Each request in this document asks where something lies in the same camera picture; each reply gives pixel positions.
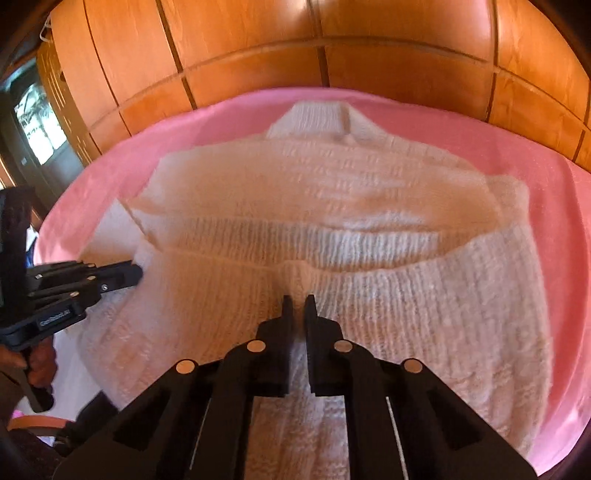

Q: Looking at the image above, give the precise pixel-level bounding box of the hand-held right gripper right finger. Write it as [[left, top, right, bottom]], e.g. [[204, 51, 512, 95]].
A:
[[302, 294, 539, 480]]

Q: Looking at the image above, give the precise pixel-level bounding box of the window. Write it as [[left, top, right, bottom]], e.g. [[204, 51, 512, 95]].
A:
[[11, 82, 68, 165]]

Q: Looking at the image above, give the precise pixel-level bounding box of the person's left hand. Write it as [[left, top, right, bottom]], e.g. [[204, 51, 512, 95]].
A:
[[0, 339, 59, 389]]

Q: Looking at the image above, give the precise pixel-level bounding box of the pink blanket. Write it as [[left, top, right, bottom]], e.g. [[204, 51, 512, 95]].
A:
[[34, 87, 591, 476]]

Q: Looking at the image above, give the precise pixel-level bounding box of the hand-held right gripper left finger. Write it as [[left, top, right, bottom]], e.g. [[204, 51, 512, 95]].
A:
[[53, 295, 296, 480]]

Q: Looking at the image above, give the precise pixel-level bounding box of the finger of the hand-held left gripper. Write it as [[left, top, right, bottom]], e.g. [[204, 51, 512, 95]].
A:
[[69, 260, 144, 306], [27, 261, 99, 289]]

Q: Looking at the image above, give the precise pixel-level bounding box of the white knit sweater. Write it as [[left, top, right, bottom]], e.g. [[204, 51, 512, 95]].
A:
[[76, 100, 555, 480]]

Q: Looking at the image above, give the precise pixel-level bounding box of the wooden wardrobe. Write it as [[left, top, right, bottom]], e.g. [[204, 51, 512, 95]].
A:
[[34, 0, 591, 169]]

